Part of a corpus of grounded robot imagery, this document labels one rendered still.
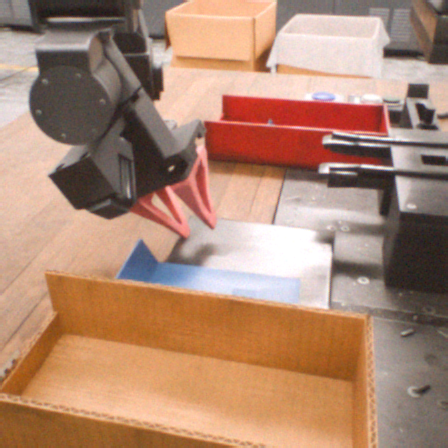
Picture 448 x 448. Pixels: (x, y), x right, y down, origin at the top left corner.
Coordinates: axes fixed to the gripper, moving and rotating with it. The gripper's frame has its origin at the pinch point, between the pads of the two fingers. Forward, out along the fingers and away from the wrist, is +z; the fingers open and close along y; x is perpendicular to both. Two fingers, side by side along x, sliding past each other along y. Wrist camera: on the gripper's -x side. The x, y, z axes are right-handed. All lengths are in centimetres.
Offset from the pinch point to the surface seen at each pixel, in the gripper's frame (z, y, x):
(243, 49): 35, -52, 221
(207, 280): 1.7, 2.1, -7.4
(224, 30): 23, -57, 223
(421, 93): 11.0, 23.2, 34.3
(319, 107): 6.6, 9.3, 33.6
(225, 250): 2.8, 2.3, -2.0
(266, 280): 4.3, 6.7, -6.4
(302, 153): 7.3, 7.0, 22.0
